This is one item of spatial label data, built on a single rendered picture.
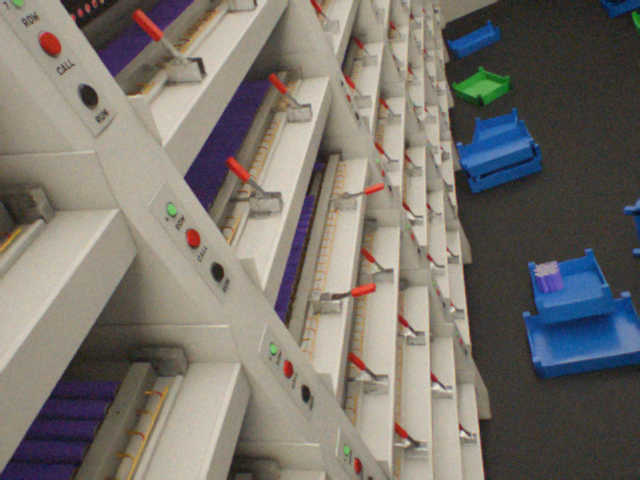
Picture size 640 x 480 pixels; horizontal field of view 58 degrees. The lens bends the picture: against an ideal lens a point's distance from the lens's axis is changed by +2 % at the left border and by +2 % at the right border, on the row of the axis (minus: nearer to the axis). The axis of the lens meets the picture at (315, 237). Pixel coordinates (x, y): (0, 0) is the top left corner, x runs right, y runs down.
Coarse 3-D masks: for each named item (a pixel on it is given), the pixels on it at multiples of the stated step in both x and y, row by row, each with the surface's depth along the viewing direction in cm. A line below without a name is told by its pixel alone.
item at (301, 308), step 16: (336, 160) 114; (336, 176) 112; (336, 192) 107; (320, 208) 101; (320, 224) 97; (336, 224) 99; (320, 240) 94; (304, 272) 88; (320, 272) 89; (304, 288) 85; (304, 304) 82; (304, 320) 80
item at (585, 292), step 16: (592, 256) 188; (560, 272) 194; (576, 272) 192; (592, 272) 189; (576, 288) 183; (592, 288) 179; (608, 288) 162; (544, 304) 181; (560, 304) 167; (576, 304) 166; (592, 304) 165; (608, 304) 163; (544, 320) 170; (560, 320) 169
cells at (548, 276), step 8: (552, 264) 191; (536, 272) 191; (544, 272) 187; (552, 272) 185; (544, 280) 186; (552, 280) 186; (560, 280) 186; (544, 288) 187; (552, 288) 186; (560, 288) 186
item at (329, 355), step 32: (320, 160) 118; (352, 160) 118; (320, 192) 110; (352, 192) 108; (352, 224) 100; (352, 256) 93; (320, 288) 88; (352, 288) 90; (320, 320) 82; (320, 352) 77
